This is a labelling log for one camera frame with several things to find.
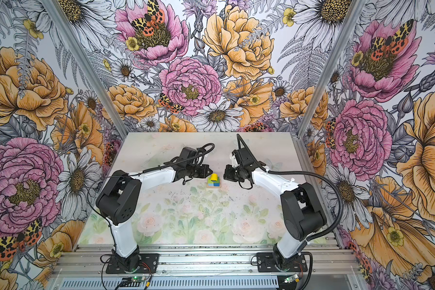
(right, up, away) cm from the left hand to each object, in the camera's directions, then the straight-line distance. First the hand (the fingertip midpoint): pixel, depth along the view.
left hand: (211, 176), depth 94 cm
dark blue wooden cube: (+3, -4, +2) cm, 6 cm away
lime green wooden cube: (-1, -3, +1) cm, 3 cm away
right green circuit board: (+31, -37, -22) cm, 54 cm away
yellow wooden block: (+2, 0, -2) cm, 3 cm away
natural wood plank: (0, -5, +1) cm, 5 cm away
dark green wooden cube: (+4, -2, +1) cm, 4 cm away
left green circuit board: (-27, -36, -23) cm, 50 cm away
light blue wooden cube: (0, -4, +1) cm, 4 cm away
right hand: (+7, -1, -5) cm, 8 cm away
